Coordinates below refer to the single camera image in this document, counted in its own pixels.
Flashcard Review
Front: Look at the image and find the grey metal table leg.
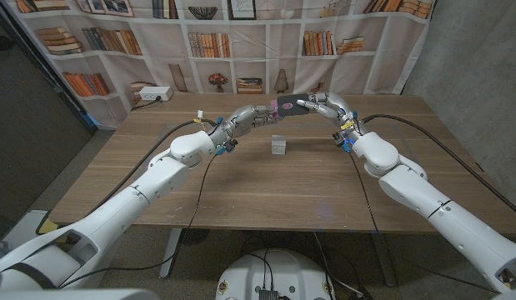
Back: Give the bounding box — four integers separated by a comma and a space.
159, 227, 183, 279
372, 232, 397, 288

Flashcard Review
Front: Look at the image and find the small white cube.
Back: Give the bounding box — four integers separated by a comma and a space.
270, 134, 287, 156

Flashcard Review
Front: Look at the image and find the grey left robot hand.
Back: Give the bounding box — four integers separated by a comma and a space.
213, 103, 280, 148

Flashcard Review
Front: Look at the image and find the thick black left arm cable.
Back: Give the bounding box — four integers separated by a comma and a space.
34, 118, 217, 235

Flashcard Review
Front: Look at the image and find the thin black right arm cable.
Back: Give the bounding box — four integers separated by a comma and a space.
348, 152, 379, 234

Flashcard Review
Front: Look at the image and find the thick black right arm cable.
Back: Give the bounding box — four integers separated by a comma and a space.
360, 113, 516, 221

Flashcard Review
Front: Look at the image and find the black floor cable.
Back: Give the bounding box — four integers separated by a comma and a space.
390, 253, 503, 295

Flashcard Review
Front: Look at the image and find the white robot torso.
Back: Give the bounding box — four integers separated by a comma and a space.
215, 248, 337, 300

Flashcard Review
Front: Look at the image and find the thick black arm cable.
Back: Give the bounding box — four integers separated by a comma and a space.
360, 113, 516, 221
34, 118, 217, 235

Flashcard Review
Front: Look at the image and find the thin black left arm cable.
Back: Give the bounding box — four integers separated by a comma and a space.
57, 152, 219, 289

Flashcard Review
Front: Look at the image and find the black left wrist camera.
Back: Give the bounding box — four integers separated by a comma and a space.
217, 138, 239, 157

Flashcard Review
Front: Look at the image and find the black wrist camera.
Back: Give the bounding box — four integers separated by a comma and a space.
217, 138, 239, 157
332, 132, 353, 154

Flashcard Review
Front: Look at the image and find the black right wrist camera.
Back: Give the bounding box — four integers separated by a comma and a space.
332, 132, 353, 154

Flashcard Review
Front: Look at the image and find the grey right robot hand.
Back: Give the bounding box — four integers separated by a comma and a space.
306, 92, 369, 143

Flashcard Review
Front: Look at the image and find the printed bookshelf backdrop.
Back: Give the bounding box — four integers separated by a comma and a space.
1, 0, 437, 131

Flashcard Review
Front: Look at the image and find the black torso cable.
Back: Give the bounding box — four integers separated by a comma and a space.
244, 252, 275, 291

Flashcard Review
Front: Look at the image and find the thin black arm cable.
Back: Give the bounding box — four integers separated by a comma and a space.
57, 152, 219, 289
348, 152, 379, 234

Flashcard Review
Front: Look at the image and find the white power strip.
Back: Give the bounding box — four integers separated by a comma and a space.
138, 86, 174, 103

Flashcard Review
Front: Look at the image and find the black power strip cord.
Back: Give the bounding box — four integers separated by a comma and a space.
130, 95, 163, 113

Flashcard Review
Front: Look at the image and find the white yellow floor mat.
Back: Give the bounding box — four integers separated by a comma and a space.
0, 210, 61, 251

